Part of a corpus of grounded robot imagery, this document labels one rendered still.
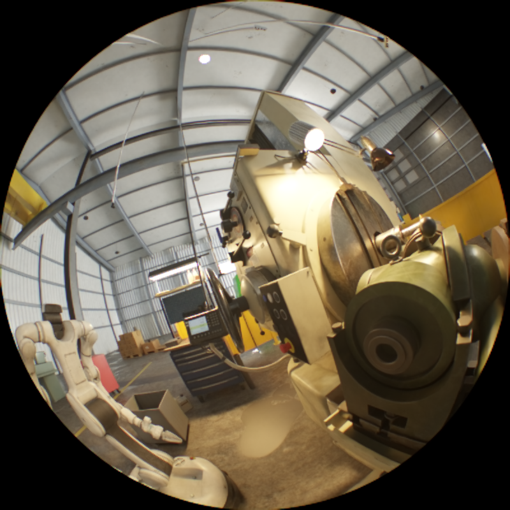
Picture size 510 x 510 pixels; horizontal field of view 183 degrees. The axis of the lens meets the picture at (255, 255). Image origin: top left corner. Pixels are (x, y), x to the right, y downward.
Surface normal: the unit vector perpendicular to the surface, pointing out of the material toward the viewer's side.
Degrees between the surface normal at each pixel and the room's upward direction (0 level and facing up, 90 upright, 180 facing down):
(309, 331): 90
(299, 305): 90
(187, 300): 90
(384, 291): 90
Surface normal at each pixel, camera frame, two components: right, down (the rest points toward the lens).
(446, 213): -0.89, 0.29
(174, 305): 0.21, -0.27
